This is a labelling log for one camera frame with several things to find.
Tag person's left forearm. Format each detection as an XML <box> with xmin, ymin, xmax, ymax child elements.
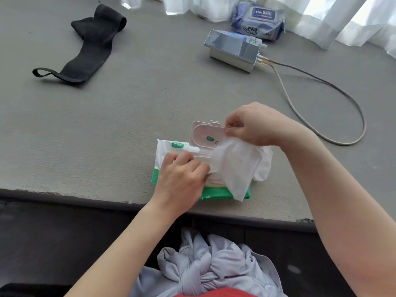
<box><xmin>65</xmin><ymin>204</ymin><xmax>186</xmax><ymax>297</ymax></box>

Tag blue wipes pack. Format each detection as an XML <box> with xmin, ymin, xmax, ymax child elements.
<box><xmin>231</xmin><ymin>0</ymin><xmax>287</xmax><ymax>41</ymax></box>

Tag white curtain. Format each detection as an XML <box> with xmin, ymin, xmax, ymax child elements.
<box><xmin>120</xmin><ymin>0</ymin><xmax>396</xmax><ymax>59</ymax></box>

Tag person's right forearm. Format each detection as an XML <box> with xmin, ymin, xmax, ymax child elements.
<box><xmin>278</xmin><ymin>120</ymin><xmax>396</xmax><ymax>297</ymax></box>

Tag white wet wipe sheet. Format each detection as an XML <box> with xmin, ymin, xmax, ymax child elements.
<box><xmin>209</xmin><ymin>136</ymin><xmax>273</xmax><ymax>202</ymax></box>

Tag person's left hand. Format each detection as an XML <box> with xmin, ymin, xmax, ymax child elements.
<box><xmin>150</xmin><ymin>151</ymin><xmax>211</xmax><ymax>217</ymax></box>

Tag black fabric strap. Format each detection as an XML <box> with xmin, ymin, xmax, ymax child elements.
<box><xmin>32</xmin><ymin>3</ymin><xmax>127</xmax><ymax>85</ymax></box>

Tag person's red garment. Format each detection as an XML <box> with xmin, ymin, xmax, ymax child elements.
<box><xmin>173</xmin><ymin>288</ymin><xmax>257</xmax><ymax>297</ymax></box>

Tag grey power box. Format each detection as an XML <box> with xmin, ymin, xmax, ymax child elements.
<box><xmin>204</xmin><ymin>29</ymin><xmax>268</xmax><ymax>73</ymax></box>

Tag person's grey shirt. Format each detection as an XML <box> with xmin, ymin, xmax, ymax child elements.
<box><xmin>129</xmin><ymin>229</ymin><xmax>288</xmax><ymax>297</ymax></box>

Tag person's right hand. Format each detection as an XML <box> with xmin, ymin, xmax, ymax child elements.
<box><xmin>224</xmin><ymin>102</ymin><xmax>305</xmax><ymax>149</ymax></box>

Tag white green wet wipes pack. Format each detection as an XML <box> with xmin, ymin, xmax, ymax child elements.
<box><xmin>151</xmin><ymin>120</ymin><xmax>252</xmax><ymax>202</ymax></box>

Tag grey cable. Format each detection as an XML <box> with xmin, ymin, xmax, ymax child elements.
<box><xmin>260</xmin><ymin>55</ymin><xmax>367</xmax><ymax>146</ymax></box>

